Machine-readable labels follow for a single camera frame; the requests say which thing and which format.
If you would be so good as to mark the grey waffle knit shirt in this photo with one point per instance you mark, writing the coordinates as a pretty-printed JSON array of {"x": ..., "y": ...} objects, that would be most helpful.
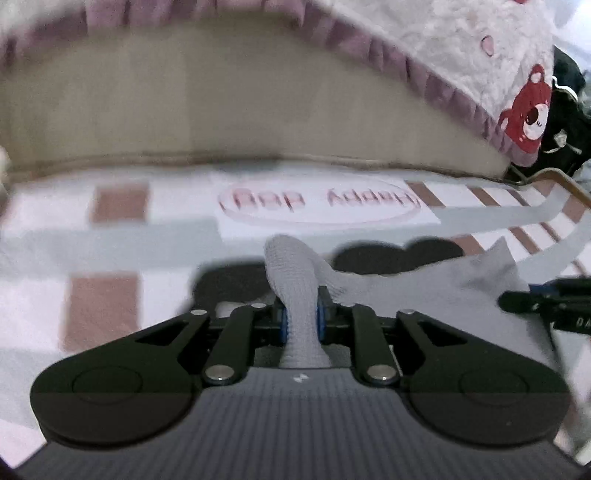
[{"x": 461, "y": 292}]

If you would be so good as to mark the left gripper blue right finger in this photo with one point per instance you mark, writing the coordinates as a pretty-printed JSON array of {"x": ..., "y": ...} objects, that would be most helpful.
[{"x": 357, "y": 327}]

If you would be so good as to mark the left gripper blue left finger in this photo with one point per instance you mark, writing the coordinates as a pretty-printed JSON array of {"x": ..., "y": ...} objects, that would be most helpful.
[{"x": 247, "y": 328}]

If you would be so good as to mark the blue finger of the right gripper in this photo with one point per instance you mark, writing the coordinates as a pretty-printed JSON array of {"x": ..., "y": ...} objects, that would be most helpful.
[
  {"x": 545, "y": 305},
  {"x": 564, "y": 287}
]

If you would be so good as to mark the quilted bear pattern bedspread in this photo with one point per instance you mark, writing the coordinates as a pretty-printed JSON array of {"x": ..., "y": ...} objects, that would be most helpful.
[{"x": 489, "y": 63}]

